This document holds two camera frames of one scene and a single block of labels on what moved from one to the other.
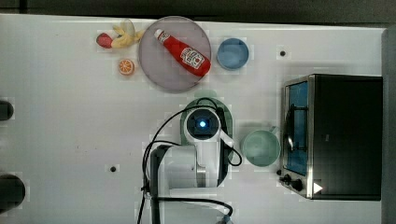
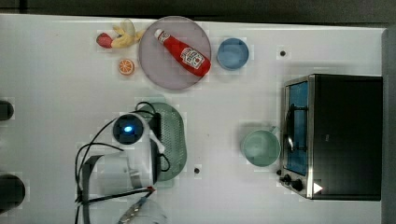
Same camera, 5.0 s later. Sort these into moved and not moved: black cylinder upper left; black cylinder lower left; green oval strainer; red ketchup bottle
Moved: green oval strainer
Not moved: black cylinder lower left; red ketchup bottle; black cylinder upper left
